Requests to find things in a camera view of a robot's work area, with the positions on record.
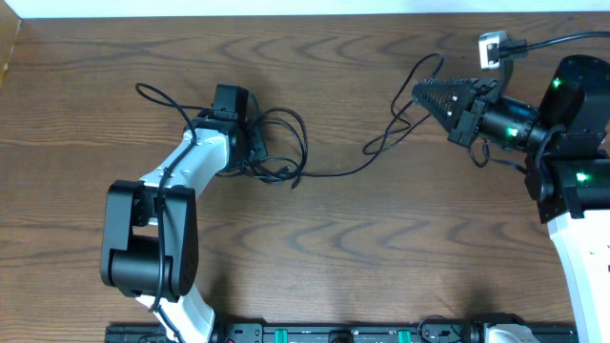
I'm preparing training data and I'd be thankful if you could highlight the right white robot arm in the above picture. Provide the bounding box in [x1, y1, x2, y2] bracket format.
[412, 54, 609, 342]

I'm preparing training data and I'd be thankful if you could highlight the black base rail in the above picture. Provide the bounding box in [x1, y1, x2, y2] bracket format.
[103, 323, 579, 343]

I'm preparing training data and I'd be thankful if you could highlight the cardboard box edge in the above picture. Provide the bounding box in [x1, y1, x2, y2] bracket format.
[0, 0, 22, 83]

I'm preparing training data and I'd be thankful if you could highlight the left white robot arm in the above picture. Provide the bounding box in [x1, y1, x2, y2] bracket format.
[100, 84, 266, 342]

